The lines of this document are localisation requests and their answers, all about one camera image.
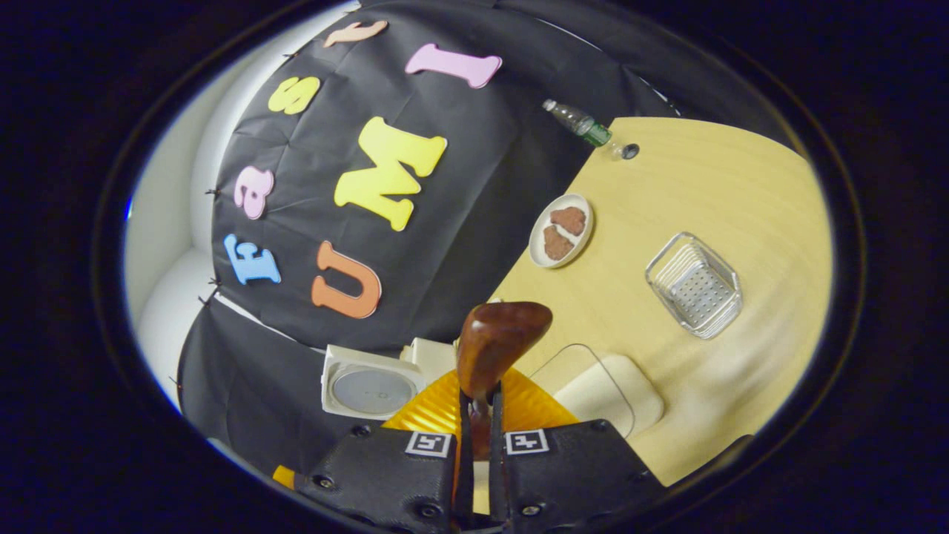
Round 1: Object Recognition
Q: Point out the brown meat piece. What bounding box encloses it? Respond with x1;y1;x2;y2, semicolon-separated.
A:
543;225;575;261
549;206;587;237

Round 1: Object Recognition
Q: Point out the clear green label water bottle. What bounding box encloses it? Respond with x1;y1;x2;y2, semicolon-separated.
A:
542;99;629;159

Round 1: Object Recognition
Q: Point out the white toaster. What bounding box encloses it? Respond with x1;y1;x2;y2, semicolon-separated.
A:
404;337;457;386

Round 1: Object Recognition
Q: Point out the brown wooden spoon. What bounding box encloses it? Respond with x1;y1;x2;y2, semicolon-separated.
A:
454;301;554;461

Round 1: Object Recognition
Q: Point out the clear container of white rice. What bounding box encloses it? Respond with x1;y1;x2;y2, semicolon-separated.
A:
528;343;666;440

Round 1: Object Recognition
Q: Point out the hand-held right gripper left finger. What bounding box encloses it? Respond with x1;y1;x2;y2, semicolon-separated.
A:
271;369;475;533

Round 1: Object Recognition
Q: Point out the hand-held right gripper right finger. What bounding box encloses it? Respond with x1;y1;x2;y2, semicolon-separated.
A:
486;367;666;533

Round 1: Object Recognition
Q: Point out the white round plate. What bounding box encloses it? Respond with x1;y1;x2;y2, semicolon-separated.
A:
529;194;595;269

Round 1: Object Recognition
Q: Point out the white rice cooker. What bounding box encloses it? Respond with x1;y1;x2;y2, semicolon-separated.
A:
321;344;427;421

